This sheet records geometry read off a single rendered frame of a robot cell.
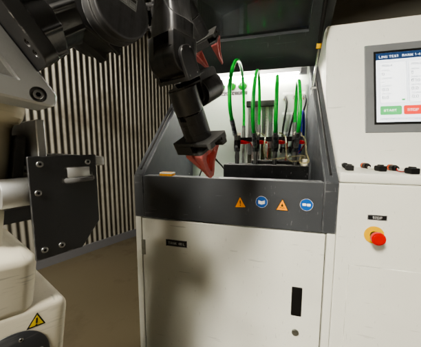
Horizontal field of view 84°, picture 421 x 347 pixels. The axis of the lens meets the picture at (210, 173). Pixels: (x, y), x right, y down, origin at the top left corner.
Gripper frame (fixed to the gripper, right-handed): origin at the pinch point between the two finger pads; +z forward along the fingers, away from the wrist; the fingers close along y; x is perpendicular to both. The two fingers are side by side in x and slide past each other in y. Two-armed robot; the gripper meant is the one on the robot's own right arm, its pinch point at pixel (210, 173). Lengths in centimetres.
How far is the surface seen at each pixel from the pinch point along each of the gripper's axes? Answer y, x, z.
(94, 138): 202, -70, 21
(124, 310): 97, 15, 104
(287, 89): 13, -87, 5
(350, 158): -20, -54, 26
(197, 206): 20.7, -9.7, 22.0
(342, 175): -21.2, -31.1, 18.5
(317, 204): -15.4, -24.7, 25.7
